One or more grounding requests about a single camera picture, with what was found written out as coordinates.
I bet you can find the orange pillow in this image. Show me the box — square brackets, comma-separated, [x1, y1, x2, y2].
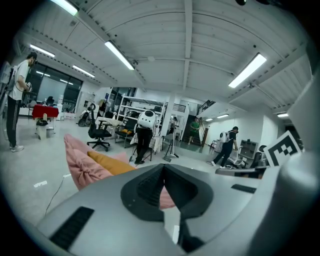
[86, 150, 137, 176]

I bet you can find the white metal shelf rack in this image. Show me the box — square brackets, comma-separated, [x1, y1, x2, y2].
[116, 93, 169, 137]

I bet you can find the ceiling light tube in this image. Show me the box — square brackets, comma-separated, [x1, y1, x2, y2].
[227, 52, 268, 89]
[29, 44, 56, 58]
[49, 0, 80, 16]
[104, 40, 136, 71]
[72, 64, 96, 79]

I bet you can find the black chair with yellow cushion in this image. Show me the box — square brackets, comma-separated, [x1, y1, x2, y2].
[114, 118, 138, 149]

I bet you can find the white hard-shell backpack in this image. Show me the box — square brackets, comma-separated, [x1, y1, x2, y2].
[218, 131, 230, 145]
[136, 109, 158, 130]

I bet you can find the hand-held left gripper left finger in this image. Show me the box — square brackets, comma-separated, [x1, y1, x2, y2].
[120, 163, 165, 223]

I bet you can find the black office chair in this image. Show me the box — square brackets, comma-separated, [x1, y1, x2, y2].
[86, 102, 113, 152]

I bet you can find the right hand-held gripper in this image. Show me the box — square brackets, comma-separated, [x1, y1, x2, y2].
[247, 129, 320, 256]

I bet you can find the red cloth table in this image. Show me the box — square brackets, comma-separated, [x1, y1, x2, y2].
[31, 104, 60, 135]

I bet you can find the beige cloth table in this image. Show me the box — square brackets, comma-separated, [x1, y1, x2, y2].
[95, 116, 121, 131]

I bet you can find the floor mop stand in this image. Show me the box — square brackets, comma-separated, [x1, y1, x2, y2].
[163, 133, 180, 163]

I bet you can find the white floor cable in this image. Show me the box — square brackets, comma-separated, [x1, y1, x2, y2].
[43, 174, 73, 217]

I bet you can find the dark staircase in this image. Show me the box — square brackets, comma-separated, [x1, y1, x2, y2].
[181, 99, 216, 148]

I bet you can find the black high-back chair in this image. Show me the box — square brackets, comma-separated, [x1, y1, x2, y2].
[249, 144, 270, 170]

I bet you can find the pink pillow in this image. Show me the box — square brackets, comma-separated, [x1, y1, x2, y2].
[63, 133, 177, 210]

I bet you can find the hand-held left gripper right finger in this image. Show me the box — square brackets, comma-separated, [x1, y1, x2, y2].
[162, 163, 215, 221]

